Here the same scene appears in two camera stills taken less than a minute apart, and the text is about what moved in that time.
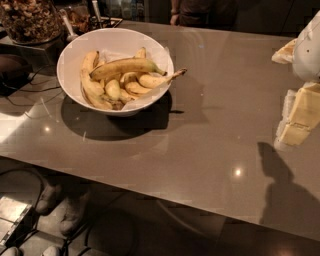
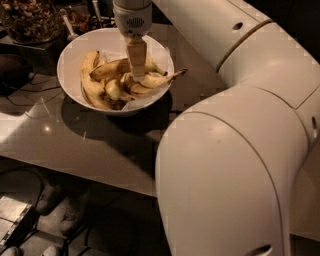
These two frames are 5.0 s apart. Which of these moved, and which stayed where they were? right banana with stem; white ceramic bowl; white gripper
Moved: white gripper
Stayed: right banana with stem; white ceramic bowl
